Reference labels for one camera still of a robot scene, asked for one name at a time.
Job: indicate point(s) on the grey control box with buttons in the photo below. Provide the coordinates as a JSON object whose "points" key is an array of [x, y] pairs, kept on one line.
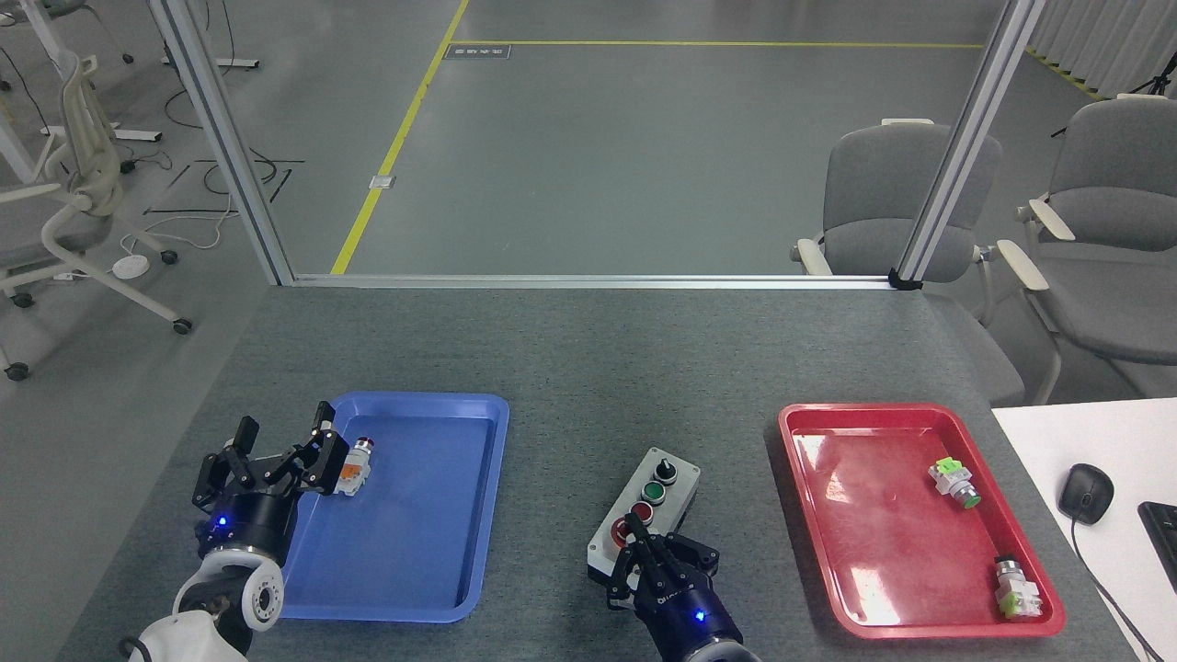
{"points": [[682, 487]]}

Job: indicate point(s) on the black keyboard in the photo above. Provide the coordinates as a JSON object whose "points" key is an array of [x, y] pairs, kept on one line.
{"points": [[1163, 542]]}

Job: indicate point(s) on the silver aluminium post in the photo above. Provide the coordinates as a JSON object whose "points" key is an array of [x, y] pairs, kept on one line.
{"points": [[221, 138], [975, 138]]}

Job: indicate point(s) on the red push button orange switch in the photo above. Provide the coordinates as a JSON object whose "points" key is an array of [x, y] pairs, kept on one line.
{"points": [[359, 467]]}

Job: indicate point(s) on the white desk foot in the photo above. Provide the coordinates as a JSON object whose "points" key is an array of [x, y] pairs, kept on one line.
{"points": [[129, 134], [230, 62]]}

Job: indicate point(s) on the blue plastic tray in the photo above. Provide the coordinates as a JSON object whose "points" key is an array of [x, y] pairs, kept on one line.
{"points": [[414, 515]]}

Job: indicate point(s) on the white side table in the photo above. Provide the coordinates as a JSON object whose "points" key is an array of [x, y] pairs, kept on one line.
{"points": [[1039, 441]]}

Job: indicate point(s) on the red plastic tray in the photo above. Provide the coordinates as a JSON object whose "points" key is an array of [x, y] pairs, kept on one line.
{"points": [[919, 552]]}

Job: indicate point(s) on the white round floor socket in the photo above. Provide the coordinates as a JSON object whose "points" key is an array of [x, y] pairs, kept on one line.
{"points": [[131, 266]]}

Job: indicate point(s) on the grey floor sign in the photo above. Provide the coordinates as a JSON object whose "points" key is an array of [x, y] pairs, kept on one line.
{"points": [[478, 51]]}

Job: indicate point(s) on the silver push button green switch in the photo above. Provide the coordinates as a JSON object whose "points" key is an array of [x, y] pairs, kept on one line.
{"points": [[1016, 588]]}

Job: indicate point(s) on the black computer mouse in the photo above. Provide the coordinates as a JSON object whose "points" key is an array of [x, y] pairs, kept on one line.
{"points": [[1087, 492]]}

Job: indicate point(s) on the white curtain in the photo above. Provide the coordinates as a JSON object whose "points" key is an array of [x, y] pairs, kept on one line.
{"points": [[1103, 37]]}

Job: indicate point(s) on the black tripod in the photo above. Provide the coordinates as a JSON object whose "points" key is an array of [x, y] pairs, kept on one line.
{"points": [[1160, 85]]}

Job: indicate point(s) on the white mesh office chair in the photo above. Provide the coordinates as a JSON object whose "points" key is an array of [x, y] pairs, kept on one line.
{"points": [[90, 184]]}

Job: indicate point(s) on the silver floor plate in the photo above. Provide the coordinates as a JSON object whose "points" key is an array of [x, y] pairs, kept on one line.
{"points": [[382, 181]]}

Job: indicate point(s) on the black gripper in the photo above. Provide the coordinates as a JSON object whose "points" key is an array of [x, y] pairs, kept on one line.
{"points": [[248, 524], [685, 611]]}

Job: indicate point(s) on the grey armchair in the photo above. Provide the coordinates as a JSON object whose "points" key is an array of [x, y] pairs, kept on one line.
{"points": [[1113, 156], [874, 175]]}

